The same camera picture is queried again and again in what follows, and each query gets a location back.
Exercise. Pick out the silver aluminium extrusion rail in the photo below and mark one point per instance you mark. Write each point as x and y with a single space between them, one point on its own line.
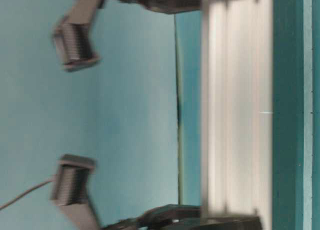
236 116

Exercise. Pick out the black robot arm with ribbed joint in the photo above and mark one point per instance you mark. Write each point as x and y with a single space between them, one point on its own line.
71 35

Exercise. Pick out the black robot arm with cable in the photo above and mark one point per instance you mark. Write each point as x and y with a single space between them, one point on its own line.
70 193

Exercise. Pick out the teal table mat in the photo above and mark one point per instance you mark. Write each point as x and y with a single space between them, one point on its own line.
291 116

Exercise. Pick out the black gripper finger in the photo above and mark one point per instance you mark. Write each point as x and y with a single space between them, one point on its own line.
168 213
222 222
171 6

